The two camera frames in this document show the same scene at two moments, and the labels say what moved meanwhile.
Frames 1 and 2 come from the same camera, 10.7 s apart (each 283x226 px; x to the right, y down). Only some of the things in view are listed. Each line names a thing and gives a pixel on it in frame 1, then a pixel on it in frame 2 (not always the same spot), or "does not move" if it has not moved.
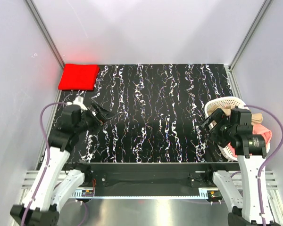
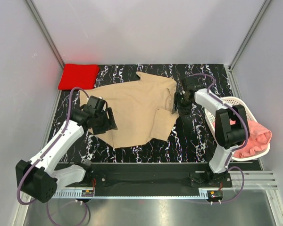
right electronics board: x=214 y=195 does not move
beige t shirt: x=256 y=118 → x=142 y=109
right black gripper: x=220 y=117 → x=184 y=111
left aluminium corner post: x=44 y=30 does not move
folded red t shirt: x=79 y=76 does not move
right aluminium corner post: x=266 y=4 does not move
